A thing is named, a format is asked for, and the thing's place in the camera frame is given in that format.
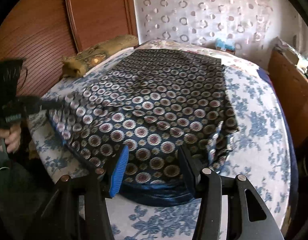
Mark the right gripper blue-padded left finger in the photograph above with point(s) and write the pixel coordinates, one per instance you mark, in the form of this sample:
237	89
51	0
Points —
77	209

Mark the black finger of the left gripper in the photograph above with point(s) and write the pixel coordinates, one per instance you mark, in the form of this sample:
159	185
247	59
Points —
49	104

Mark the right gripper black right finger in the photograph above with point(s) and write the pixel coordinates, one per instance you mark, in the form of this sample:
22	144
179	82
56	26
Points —
248	215

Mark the navy circle-patterned shirt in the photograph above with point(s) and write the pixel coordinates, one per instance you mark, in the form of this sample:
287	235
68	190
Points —
153	101

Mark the person's left hand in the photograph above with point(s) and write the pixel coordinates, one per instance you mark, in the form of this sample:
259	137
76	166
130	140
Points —
11	137

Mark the olive patterned pillow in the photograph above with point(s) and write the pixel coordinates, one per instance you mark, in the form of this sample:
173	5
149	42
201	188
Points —
80	64

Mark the wooden louvered wardrobe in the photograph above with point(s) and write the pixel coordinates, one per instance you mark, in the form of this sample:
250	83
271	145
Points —
44	31

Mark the floral bed cover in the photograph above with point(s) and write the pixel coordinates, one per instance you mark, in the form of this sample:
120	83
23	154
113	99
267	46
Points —
224	56

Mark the wooden side cabinet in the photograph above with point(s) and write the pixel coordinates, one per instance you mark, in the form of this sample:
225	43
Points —
291	88

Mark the blue item box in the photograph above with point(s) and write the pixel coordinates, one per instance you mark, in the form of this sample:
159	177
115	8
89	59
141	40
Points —
227	46

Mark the cardboard box on cabinet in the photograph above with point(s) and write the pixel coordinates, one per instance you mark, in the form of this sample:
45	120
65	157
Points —
291	56

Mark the sheer circle-patterned curtain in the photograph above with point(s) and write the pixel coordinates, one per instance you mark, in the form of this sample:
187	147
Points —
201	22

